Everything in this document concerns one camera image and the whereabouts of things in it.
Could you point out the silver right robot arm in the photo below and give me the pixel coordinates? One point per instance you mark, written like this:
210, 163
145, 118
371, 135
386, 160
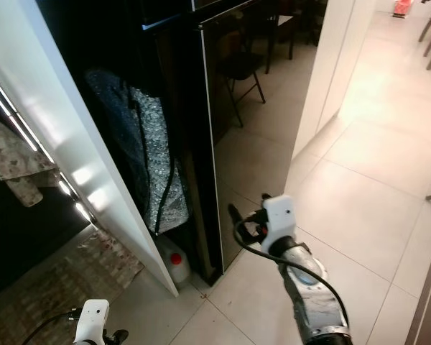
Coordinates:
316, 302

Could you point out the black fridge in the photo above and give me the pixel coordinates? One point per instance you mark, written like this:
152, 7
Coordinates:
194, 129

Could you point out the white fridge door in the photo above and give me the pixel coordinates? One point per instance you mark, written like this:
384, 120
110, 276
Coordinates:
57, 108

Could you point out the white jug with red cap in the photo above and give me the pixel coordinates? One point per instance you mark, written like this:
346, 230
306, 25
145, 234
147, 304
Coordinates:
176, 267

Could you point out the silver bubble foil bag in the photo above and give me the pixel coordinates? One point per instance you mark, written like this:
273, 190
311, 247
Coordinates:
161, 169

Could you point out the dark blue patterned cloth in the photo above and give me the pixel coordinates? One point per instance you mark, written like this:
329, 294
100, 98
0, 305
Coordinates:
115, 133

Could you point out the floral patterned cloth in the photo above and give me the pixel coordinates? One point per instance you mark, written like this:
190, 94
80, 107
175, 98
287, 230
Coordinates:
18, 165

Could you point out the small red object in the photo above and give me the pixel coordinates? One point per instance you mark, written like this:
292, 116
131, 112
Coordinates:
402, 8

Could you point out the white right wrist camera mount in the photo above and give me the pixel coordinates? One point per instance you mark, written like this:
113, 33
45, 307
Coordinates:
280, 221

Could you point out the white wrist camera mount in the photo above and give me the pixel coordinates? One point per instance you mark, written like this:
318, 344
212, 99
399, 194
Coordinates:
92, 320
280, 221

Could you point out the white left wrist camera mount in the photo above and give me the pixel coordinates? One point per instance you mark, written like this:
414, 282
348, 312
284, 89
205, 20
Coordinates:
92, 320

